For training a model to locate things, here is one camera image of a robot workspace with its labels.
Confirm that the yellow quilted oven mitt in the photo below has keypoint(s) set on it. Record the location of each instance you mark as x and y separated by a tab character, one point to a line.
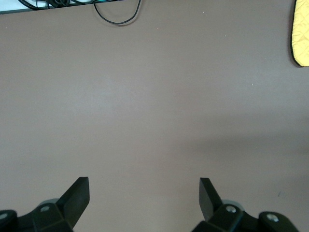
301	36

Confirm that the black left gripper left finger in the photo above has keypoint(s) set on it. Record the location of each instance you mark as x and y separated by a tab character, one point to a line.
60	212

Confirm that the brown table cover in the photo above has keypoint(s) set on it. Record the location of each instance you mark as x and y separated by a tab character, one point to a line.
154	96

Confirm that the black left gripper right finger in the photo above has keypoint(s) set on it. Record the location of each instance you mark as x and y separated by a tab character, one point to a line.
224	217

